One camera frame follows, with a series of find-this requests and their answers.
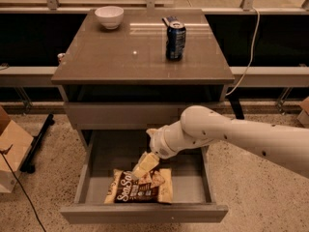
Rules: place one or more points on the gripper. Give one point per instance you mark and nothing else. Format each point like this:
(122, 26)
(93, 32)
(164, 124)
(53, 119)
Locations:
(159, 145)

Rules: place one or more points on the brown sea salt chip bag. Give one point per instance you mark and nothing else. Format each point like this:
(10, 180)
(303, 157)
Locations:
(154, 187)

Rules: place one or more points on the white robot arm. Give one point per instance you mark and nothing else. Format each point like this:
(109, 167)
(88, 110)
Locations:
(200, 126)

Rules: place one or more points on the open grey middle drawer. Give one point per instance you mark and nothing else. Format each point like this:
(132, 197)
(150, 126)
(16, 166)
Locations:
(177, 190)

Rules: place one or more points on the closed grey top drawer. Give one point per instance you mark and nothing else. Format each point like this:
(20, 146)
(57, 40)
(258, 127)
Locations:
(123, 115)

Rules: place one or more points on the grey drawer cabinet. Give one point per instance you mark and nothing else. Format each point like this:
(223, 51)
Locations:
(128, 64)

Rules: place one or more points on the black stand leg right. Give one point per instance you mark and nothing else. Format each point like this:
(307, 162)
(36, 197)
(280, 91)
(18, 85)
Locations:
(235, 104)

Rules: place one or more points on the black stand leg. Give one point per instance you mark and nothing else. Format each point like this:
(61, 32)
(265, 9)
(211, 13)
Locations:
(27, 165)
(235, 104)

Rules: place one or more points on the black stand leg left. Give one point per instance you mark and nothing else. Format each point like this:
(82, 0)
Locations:
(27, 165)

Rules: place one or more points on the blue soda can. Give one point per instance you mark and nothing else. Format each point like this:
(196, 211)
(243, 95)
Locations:
(176, 34)

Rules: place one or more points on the cardboard box left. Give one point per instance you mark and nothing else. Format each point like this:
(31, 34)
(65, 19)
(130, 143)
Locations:
(16, 142)

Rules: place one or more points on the cardboard box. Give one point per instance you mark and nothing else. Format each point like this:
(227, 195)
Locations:
(16, 142)
(303, 116)

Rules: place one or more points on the white ceramic bowl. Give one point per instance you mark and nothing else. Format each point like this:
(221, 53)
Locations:
(110, 17)

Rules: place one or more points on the metal window railing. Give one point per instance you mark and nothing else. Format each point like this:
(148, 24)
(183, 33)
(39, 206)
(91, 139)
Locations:
(40, 76)

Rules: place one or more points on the cardboard box right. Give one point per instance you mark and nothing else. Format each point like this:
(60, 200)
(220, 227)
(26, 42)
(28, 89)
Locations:
(303, 116)

